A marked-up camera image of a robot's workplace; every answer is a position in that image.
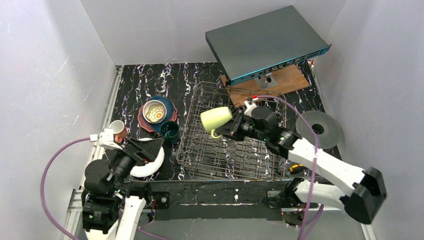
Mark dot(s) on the grey network switch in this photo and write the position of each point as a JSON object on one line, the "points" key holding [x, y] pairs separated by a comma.
{"points": [[263, 44]]}

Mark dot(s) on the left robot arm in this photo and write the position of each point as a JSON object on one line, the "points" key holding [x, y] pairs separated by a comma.
{"points": [[110, 209]]}

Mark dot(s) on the grey wire dish rack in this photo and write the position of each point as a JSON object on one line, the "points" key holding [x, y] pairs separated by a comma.
{"points": [[202, 157]]}

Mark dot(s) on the yellow black screwdriver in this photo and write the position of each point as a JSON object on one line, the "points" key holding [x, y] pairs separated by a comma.
{"points": [[296, 169]]}

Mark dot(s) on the white plate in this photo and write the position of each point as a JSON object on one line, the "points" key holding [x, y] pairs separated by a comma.
{"points": [[150, 168]]}

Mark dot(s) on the dark blue plate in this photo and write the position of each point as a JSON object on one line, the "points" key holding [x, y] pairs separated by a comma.
{"points": [[171, 112]]}

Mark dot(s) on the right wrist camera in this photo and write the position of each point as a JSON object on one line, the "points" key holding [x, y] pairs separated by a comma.
{"points": [[250, 104]]}

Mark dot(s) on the metal switch stand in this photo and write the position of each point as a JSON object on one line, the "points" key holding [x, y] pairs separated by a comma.
{"points": [[265, 81]]}

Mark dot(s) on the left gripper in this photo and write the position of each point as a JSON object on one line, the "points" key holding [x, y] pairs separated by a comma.
{"points": [[135, 152]]}

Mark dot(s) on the light green mug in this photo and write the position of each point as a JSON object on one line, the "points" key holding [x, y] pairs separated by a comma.
{"points": [[215, 118]]}

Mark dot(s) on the wooden board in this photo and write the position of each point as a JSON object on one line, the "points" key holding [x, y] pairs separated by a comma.
{"points": [[289, 79]]}

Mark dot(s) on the grey filament spool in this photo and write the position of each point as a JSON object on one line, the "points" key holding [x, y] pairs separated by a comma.
{"points": [[327, 129]]}

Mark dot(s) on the maroon plate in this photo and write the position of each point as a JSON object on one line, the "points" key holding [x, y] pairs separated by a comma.
{"points": [[144, 124]]}

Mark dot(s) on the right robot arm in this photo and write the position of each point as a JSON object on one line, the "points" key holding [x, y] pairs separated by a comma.
{"points": [[359, 192]]}

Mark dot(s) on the patterned white bowl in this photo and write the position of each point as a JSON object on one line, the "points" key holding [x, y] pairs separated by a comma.
{"points": [[154, 111]]}

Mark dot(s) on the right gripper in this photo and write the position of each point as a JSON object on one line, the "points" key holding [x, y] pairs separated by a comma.
{"points": [[236, 124]]}

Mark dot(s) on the aluminium frame rail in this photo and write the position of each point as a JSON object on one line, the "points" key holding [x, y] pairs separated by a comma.
{"points": [[74, 210]]}

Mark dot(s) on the pink mug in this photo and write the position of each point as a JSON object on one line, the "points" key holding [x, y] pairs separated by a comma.
{"points": [[119, 130]]}

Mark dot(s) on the dark green mug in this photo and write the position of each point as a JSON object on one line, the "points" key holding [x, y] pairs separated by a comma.
{"points": [[170, 131]]}

